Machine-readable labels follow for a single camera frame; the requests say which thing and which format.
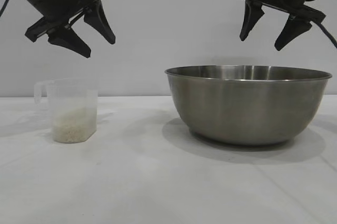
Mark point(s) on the stainless steel mixing bowl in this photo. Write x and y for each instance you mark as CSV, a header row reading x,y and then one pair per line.
x,y
247,105

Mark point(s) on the clear plastic measuring cup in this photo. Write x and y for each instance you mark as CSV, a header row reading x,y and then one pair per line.
x,y
71,97

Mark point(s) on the white rice grains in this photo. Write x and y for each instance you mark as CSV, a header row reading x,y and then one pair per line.
x,y
73,126

